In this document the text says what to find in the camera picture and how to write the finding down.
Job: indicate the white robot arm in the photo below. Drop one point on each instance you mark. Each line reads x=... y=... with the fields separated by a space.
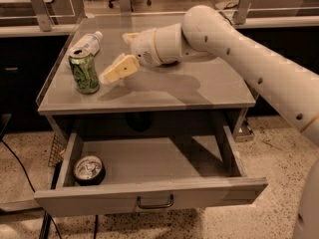
x=292 y=90

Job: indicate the grey cabinet table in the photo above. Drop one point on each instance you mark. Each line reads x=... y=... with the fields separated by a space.
x=208 y=85

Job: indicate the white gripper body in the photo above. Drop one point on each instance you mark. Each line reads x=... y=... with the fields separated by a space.
x=143 y=48

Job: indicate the green soda can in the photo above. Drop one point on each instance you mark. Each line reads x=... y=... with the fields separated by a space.
x=82 y=64

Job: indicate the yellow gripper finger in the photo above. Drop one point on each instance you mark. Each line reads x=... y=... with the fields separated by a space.
x=121 y=67
x=129 y=37

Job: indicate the wire mesh basket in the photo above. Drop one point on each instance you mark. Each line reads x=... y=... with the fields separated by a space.
x=56 y=153

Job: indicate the black drawer handle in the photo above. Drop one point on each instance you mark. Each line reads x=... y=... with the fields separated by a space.
x=150 y=204

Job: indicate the open grey top drawer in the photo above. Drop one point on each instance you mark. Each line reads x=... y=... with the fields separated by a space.
x=198 y=170

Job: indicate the clear plastic water bottle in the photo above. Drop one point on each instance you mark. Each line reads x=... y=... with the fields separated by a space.
x=91 y=42

